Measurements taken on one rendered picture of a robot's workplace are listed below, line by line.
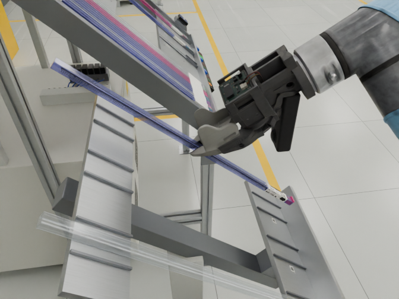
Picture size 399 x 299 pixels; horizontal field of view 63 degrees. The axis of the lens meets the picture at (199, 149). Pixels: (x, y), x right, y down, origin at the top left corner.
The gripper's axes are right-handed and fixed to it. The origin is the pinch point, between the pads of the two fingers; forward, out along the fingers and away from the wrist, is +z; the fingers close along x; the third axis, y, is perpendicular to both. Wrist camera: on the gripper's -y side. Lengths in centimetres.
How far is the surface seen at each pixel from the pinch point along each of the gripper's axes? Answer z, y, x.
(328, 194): -11, -123, -64
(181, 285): 16.0, -15.1, 12.4
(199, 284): 13.6, -17.5, 12.3
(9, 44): 160, 5, -260
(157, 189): 63, -73, -80
